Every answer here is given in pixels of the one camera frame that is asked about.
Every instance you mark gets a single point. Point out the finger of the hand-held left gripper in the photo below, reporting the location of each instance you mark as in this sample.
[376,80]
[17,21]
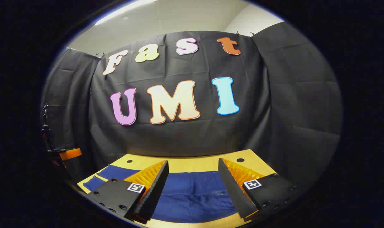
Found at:
[71,154]

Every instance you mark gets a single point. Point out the black backdrop cloth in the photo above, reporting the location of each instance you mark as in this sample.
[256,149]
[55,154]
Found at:
[195,136]

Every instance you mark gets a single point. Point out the blue denim jeans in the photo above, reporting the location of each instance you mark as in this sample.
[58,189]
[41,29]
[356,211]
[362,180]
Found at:
[195,196]

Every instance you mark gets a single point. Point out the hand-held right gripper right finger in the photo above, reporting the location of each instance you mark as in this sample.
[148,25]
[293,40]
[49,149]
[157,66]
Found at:
[233,190]

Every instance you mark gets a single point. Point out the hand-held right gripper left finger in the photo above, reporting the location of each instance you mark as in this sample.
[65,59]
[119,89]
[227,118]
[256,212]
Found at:
[155,193]

